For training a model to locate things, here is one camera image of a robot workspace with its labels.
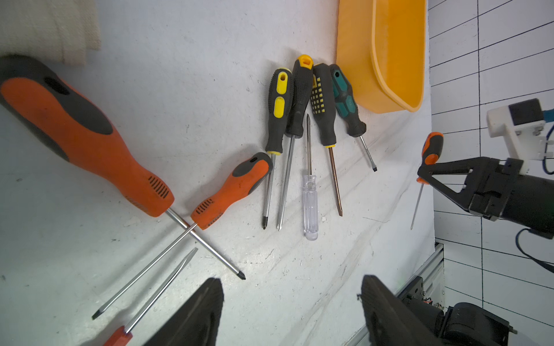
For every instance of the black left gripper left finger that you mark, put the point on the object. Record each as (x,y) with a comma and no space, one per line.
(197,320)

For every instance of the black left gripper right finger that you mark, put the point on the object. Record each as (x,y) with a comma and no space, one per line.
(388,320)

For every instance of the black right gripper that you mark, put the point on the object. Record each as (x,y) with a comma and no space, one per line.
(483,186)

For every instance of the small orange black screwdriver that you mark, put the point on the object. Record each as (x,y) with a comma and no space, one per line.
(431,153)

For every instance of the purple clear handled screwdriver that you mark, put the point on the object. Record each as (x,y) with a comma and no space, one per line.
(123,335)

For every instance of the green black screwdriver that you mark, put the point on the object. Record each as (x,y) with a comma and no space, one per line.
(348,109)

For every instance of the black yellow dotted screwdriver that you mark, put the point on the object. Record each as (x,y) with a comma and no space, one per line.
(324,111)

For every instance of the yellow plastic storage box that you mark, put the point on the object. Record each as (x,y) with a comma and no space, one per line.
(381,48)

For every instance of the medium orange grey screwdriver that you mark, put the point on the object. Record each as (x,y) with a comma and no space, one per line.
(243,180)

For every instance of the black screwdriver yellow cap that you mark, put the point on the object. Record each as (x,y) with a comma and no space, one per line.
(302,76)

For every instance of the black yellow phillips screwdriver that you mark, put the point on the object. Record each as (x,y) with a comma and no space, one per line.
(279,105)

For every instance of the large orange grey screwdriver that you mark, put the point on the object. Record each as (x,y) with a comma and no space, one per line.
(79,132)

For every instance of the beige linen cloth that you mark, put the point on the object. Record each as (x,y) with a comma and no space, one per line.
(58,31)

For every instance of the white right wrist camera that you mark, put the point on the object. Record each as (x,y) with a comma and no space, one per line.
(521,126)

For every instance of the small clear handled screwdriver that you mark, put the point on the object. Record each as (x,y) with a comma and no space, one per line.
(309,194)

